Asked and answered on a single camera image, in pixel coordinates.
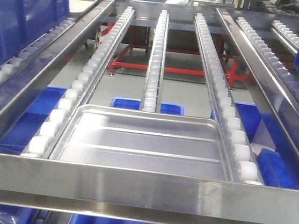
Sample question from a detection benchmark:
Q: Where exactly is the steel front shelf rail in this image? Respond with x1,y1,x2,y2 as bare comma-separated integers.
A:
0,154,299,224

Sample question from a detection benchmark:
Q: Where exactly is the blue bin lower right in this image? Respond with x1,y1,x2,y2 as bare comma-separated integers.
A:
203,98,299,190

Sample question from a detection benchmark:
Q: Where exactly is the left white roller track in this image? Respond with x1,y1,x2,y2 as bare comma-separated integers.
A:
20,6,135,158

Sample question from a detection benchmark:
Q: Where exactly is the far right roller track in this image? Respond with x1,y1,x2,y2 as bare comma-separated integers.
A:
236,16,299,104

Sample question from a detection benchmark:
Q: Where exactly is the right white roller track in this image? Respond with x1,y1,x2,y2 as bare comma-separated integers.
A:
194,13,264,186

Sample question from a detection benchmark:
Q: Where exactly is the middle white roller track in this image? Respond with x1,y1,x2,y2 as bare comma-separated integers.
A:
140,10,169,113

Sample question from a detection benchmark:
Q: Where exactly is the silver ribbed metal tray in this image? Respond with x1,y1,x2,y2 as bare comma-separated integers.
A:
50,104,234,181

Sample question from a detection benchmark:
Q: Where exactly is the blue bin lower left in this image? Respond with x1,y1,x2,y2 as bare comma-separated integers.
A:
0,86,66,155

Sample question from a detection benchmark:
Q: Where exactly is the white roller track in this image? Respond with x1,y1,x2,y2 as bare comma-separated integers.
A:
140,10,169,113
20,6,135,158
194,13,264,186

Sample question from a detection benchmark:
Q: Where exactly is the far left roller track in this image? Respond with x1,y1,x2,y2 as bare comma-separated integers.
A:
0,17,75,84

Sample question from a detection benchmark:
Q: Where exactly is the small blue bin below centre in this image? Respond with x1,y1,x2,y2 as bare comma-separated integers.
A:
110,97,185,115

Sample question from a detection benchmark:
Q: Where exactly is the silver tray far left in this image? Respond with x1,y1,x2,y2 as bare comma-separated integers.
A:
69,0,97,18

